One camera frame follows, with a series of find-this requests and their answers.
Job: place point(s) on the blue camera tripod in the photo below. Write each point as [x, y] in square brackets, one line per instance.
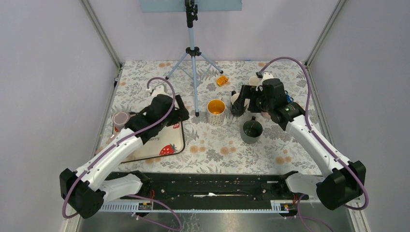
[191, 10]

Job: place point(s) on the blue board on wall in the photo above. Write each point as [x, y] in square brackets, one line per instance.
[170, 6]

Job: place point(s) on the purple cup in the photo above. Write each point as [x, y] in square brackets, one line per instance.
[119, 120]

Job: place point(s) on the blue toy car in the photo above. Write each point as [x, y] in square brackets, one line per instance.
[289, 98]

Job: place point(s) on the yellow mug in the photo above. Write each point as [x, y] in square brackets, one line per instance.
[255, 81]

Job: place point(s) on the floral mug orange inside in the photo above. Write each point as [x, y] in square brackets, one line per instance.
[215, 112]

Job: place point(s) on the grey mug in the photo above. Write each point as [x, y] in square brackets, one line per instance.
[251, 130]

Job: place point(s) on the small orange toy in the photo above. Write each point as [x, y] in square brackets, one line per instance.
[222, 80]

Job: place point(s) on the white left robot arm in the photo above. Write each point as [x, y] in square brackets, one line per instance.
[86, 189]

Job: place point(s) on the strawberry print tray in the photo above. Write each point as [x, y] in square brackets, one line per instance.
[169, 141]

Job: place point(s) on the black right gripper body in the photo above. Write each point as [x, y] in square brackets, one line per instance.
[258, 103]

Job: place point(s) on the black mug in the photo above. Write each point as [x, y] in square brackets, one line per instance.
[237, 109]

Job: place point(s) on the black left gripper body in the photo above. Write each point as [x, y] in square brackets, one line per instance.
[179, 114]

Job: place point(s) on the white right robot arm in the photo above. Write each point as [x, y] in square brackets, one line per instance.
[341, 180]

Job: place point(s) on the pink mug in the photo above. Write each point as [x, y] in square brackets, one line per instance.
[266, 115]

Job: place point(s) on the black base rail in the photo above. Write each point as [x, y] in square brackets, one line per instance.
[217, 192]

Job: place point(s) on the floral tablecloth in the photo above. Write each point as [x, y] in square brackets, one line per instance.
[220, 149]

